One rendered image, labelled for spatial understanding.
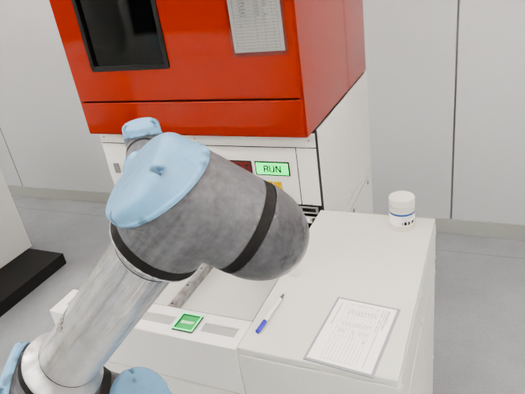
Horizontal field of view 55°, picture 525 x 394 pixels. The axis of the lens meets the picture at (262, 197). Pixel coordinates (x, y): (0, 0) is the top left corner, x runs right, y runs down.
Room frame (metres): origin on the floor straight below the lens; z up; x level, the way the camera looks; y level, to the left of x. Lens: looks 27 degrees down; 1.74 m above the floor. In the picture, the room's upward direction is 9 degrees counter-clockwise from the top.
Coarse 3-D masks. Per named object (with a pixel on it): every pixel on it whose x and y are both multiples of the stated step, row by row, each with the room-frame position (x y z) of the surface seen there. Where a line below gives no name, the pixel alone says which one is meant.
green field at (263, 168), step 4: (256, 164) 1.48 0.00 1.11; (260, 164) 1.48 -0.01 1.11; (264, 164) 1.47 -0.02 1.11; (268, 164) 1.47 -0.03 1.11; (272, 164) 1.46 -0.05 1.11; (276, 164) 1.45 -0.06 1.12; (280, 164) 1.45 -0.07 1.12; (284, 164) 1.44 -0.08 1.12; (256, 168) 1.49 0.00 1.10; (260, 168) 1.48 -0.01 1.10; (264, 168) 1.47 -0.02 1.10; (268, 168) 1.47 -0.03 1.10; (272, 168) 1.46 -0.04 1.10; (276, 168) 1.45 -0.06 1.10; (280, 168) 1.45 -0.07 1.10; (284, 168) 1.44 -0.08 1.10; (260, 172) 1.48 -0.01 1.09; (264, 172) 1.47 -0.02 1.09; (268, 172) 1.47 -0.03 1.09; (272, 172) 1.46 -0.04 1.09; (276, 172) 1.46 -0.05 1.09; (280, 172) 1.45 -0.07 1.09; (284, 172) 1.44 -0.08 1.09; (288, 172) 1.44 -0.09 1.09
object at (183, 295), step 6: (204, 264) 1.36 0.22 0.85; (198, 270) 1.33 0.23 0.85; (204, 270) 1.33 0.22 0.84; (210, 270) 1.36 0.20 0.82; (192, 276) 1.31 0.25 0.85; (198, 276) 1.30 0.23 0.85; (204, 276) 1.33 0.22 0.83; (192, 282) 1.27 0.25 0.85; (198, 282) 1.30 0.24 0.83; (186, 288) 1.25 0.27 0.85; (192, 288) 1.26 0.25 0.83; (180, 294) 1.22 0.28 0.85; (186, 294) 1.23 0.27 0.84; (174, 300) 1.20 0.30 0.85; (180, 300) 1.21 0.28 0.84; (186, 300) 1.23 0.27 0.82; (174, 306) 1.18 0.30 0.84; (180, 306) 1.20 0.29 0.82
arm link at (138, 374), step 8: (104, 368) 0.61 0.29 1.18; (136, 368) 0.60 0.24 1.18; (144, 368) 0.61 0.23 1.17; (104, 376) 0.58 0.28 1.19; (112, 376) 0.59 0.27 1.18; (120, 376) 0.58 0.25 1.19; (128, 376) 0.58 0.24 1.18; (136, 376) 0.59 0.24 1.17; (144, 376) 0.59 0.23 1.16; (152, 376) 0.60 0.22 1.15; (160, 376) 0.61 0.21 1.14; (104, 384) 0.57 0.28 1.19; (112, 384) 0.57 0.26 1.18; (120, 384) 0.56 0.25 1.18; (128, 384) 0.57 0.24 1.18; (136, 384) 0.58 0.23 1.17; (144, 384) 0.58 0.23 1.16; (152, 384) 0.59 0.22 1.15; (160, 384) 0.60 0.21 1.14; (104, 392) 0.55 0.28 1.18; (112, 392) 0.55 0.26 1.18; (120, 392) 0.55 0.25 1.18; (128, 392) 0.56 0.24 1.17; (136, 392) 0.56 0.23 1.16; (144, 392) 0.57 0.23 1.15; (152, 392) 0.58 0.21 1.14; (160, 392) 0.58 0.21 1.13; (168, 392) 0.59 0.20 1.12
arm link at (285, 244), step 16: (288, 208) 0.49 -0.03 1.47; (272, 224) 0.47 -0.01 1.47; (288, 224) 0.48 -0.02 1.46; (304, 224) 0.50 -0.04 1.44; (272, 240) 0.46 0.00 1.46; (288, 240) 0.47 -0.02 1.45; (304, 240) 0.49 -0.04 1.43; (256, 256) 0.45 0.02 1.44; (272, 256) 0.46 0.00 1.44; (288, 256) 0.47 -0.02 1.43; (240, 272) 0.46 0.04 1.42; (256, 272) 0.46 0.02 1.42; (272, 272) 0.46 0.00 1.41; (288, 272) 0.49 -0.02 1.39
